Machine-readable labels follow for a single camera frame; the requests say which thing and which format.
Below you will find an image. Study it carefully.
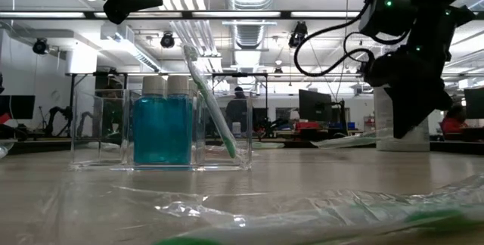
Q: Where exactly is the black monitor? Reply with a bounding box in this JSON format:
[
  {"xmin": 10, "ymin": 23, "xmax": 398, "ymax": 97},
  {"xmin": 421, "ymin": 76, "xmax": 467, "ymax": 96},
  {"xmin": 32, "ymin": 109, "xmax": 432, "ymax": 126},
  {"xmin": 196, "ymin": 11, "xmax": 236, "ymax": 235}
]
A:
[
  {"xmin": 298, "ymin": 88, "xmax": 334, "ymax": 123},
  {"xmin": 464, "ymin": 87, "xmax": 484, "ymax": 120},
  {"xmin": 0, "ymin": 95, "xmax": 36, "ymax": 120}
]

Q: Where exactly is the blue mouthwash bottle white cap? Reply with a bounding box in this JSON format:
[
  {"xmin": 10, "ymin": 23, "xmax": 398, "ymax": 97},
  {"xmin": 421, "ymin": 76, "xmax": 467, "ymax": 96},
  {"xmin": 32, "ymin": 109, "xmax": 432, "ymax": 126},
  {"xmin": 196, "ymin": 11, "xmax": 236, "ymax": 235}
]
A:
[
  {"xmin": 166, "ymin": 75, "xmax": 194, "ymax": 166},
  {"xmin": 132, "ymin": 76, "xmax": 169, "ymax": 166}
]

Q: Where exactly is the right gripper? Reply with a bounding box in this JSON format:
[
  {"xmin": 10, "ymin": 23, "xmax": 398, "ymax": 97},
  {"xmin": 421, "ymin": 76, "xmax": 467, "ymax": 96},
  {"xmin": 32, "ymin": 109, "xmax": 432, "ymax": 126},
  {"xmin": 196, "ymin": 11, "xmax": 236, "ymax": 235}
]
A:
[{"xmin": 364, "ymin": 45, "xmax": 454, "ymax": 140}]

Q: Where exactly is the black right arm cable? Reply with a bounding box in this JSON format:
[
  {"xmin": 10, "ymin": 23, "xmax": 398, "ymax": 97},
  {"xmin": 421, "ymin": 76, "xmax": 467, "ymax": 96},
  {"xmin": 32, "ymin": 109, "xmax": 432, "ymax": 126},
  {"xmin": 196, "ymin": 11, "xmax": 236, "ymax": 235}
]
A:
[{"xmin": 293, "ymin": 0, "xmax": 379, "ymax": 79}]

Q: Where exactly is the white wipes canister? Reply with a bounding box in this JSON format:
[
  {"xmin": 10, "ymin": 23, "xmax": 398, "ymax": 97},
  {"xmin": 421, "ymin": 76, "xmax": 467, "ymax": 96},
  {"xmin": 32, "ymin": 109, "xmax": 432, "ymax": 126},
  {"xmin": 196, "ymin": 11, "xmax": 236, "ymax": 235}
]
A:
[{"xmin": 372, "ymin": 84, "xmax": 431, "ymax": 152}]

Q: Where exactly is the black ceiling spotlight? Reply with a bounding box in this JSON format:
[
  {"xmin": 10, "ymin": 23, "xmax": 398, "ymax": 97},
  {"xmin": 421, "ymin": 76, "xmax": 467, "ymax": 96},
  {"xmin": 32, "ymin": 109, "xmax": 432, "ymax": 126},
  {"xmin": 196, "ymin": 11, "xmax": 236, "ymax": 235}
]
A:
[
  {"xmin": 160, "ymin": 31, "xmax": 176, "ymax": 49},
  {"xmin": 287, "ymin": 20, "xmax": 309, "ymax": 49},
  {"xmin": 32, "ymin": 37, "xmax": 50, "ymax": 55}
]

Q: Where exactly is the clear plastic bag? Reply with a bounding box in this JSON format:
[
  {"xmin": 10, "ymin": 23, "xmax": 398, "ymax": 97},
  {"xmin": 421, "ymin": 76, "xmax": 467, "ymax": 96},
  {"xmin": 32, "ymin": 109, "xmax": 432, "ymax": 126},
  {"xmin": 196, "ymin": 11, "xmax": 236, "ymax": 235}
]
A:
[{"xmin": 69, "ymin": 88, "xmax": 253, "ymax": 173}]

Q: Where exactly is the black stand frame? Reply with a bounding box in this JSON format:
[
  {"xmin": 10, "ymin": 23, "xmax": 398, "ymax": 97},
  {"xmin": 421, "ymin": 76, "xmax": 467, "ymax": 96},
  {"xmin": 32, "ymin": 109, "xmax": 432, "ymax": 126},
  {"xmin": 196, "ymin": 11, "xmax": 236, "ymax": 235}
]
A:
[{"xmin": 210, "ymin": 72, "xmax": 269, "ymax": 132}]

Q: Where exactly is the person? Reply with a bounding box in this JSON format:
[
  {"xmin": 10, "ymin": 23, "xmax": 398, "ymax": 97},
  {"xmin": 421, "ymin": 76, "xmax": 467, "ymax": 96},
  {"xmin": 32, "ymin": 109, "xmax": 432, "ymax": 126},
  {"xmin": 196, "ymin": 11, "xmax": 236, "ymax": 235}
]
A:
[
  {"xmin": 225, "ymin": 85, "xmax": 250, "ymax": 132},
  {"xmin": 440, "ymin": 103, "xmax": 470, "ymax": 142}
]

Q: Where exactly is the black overhead light bar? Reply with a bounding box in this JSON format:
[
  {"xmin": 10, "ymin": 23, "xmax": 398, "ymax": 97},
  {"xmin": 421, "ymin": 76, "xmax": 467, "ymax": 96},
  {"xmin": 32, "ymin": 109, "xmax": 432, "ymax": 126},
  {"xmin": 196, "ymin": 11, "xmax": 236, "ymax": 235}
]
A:
[{"xmin": 0, "ymin": 9, "xmax": 362, "ymax": 20}]

